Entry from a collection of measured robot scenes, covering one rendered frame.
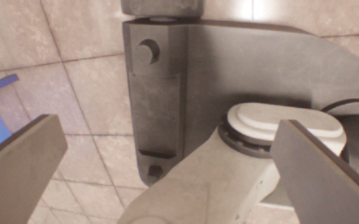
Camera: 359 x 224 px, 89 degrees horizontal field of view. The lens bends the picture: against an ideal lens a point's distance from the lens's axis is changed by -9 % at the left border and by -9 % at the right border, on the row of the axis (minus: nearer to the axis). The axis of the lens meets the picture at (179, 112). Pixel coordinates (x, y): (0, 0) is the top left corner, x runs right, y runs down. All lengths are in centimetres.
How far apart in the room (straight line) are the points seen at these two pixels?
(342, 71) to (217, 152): 33
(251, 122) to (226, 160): 8
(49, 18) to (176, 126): 58
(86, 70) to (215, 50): 51
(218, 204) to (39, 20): 81
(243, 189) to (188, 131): 29
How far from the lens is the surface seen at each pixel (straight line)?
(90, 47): 77
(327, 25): 67
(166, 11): 43
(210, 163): 32
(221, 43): 45
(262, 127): 35
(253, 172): 33
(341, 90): 55
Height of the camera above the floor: 61
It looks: 58 degrees down
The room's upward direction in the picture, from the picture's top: 158 degrees counter-clockwise
